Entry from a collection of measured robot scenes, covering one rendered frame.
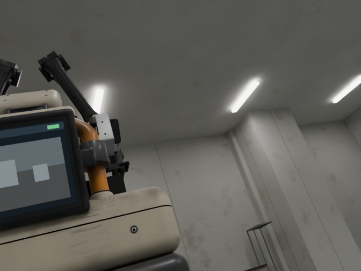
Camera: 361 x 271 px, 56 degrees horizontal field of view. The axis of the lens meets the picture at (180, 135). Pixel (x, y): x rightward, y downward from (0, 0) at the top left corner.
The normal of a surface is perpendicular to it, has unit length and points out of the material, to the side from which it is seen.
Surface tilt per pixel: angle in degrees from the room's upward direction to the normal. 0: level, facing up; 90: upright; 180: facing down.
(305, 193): 90
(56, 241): 90
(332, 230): 90
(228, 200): 90
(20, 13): 180
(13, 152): 115
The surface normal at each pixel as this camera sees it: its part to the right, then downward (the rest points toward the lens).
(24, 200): 0.29, -0.06
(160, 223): 0.19, -0.47
